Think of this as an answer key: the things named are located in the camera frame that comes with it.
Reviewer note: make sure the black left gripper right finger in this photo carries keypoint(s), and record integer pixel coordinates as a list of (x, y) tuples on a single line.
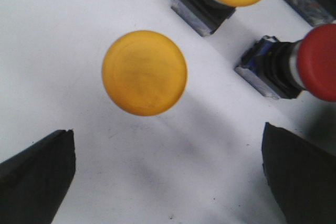
[(300, 175)]

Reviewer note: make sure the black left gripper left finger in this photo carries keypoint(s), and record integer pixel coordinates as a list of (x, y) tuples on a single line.
[(35, 181)]

